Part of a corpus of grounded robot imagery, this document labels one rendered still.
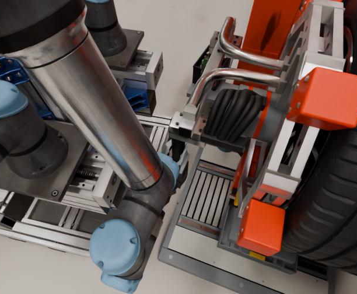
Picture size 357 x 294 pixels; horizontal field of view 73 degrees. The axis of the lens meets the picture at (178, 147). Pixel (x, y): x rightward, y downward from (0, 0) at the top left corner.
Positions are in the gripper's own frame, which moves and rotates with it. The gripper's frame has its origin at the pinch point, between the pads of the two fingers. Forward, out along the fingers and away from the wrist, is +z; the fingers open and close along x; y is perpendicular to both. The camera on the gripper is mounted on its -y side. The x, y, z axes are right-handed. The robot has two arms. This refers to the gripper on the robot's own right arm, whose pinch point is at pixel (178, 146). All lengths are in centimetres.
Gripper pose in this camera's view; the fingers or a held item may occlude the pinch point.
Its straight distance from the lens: 65.7
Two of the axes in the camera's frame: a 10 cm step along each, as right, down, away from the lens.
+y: 0.0, -5.3, -8.5
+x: -9.4, -2.9, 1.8
